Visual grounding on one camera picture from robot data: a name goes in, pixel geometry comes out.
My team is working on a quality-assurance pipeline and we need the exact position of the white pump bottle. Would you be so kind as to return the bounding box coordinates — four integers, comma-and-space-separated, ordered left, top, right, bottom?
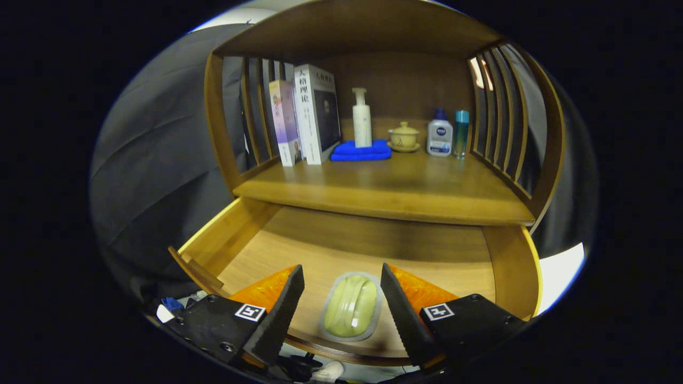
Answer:
352, 87, 372, 148

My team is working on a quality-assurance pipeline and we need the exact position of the yellow lidded teacup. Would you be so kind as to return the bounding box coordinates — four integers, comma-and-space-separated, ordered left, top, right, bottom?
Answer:
387, 122, 421, 153

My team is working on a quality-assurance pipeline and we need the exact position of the wooden countertop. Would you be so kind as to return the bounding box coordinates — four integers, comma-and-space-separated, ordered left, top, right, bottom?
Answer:
233, 150, 536, 226

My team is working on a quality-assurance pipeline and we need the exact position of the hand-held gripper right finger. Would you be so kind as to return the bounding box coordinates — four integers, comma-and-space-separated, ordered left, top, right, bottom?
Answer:
380, 262, 529, 371

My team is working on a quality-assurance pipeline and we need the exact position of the purple book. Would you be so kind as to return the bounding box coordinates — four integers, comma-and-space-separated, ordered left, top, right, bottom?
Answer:
268, 80, 304, 167

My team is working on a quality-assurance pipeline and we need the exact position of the blue folded cloth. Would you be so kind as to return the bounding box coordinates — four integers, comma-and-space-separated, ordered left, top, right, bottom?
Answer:
330, 140, 393, 162

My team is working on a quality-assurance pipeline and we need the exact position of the white lotion bottle blue cap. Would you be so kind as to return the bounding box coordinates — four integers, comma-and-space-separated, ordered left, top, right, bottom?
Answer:
426, 108, 454, 157

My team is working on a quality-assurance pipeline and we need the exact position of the slim teal bottle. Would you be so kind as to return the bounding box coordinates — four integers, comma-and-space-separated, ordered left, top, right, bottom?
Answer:
452, 110, 471, 159

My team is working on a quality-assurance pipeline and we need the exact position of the wooden drawer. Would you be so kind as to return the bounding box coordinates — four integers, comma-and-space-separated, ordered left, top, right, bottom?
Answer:
168, 196, 544, 367

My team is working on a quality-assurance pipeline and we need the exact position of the thick white book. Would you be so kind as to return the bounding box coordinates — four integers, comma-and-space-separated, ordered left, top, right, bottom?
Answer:
293, 64, 343, 165

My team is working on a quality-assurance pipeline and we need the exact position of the white panel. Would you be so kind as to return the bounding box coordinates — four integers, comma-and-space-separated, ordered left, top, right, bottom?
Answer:
536, 243, 586, 315

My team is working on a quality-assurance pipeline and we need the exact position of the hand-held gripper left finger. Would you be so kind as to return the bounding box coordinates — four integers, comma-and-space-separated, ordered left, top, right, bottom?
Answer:
160, 264, 306, 370

